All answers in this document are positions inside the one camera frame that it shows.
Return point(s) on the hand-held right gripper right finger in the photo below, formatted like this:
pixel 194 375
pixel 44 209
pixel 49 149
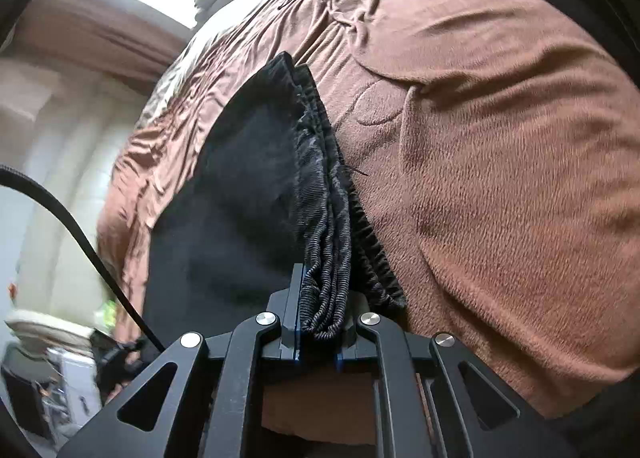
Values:
pixel 357 333

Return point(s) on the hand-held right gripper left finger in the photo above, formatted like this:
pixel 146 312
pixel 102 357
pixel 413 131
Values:
pixel 287 318

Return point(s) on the black pants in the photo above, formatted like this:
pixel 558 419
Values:
pixel 225 218

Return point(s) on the green tissue pack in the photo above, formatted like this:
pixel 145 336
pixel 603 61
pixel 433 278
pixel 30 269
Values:
pixel 108 315

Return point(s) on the grey nightstand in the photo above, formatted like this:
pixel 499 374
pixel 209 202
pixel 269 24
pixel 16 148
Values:
pixel 40 388

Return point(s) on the cream cushion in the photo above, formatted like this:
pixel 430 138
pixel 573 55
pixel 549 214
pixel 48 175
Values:
pixel 45 324

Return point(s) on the brown blanket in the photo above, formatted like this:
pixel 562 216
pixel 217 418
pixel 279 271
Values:
pixel 500 162

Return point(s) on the pink curtain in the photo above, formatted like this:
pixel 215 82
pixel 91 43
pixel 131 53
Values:
pixel 100 37

